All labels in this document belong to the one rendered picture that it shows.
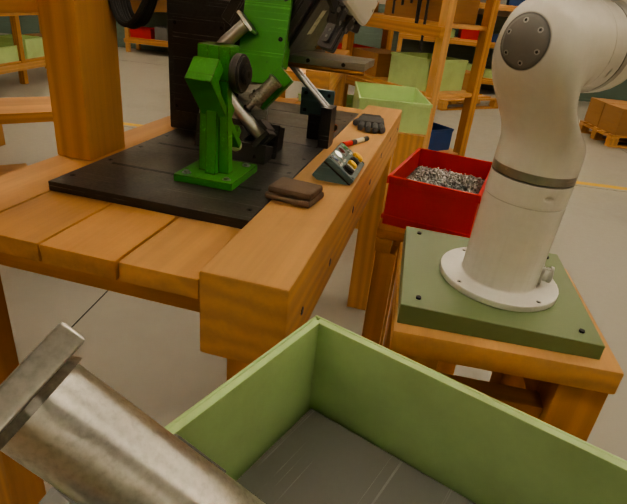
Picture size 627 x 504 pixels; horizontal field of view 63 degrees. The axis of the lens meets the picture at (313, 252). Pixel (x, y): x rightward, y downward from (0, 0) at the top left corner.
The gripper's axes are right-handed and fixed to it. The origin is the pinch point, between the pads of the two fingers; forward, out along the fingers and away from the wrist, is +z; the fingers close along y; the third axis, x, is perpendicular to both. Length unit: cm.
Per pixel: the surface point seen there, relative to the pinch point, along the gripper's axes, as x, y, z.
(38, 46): -621, -267, 38
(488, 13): -107, -270, -142
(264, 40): -32.1, -17.9, -0.5
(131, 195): -18.8, 7.3, 42.2
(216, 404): 38, 37, 44
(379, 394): 45, 21, 39
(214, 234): 0.9, 4.0, 39.7
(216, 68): -16.4, 5.1, 13.6
